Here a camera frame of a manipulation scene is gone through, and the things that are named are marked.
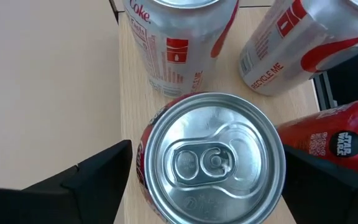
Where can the silver Diet Coke can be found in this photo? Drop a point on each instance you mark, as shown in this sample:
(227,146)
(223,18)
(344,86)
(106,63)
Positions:
(179,46)
(291,46)

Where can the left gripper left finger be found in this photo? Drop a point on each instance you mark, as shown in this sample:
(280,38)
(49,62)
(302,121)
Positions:
(73,199)

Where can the red Coke can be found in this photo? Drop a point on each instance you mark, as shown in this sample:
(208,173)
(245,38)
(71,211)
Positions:
(213,161)
(337,130)

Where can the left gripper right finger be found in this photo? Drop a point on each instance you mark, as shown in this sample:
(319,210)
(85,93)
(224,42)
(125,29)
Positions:
(328,199)

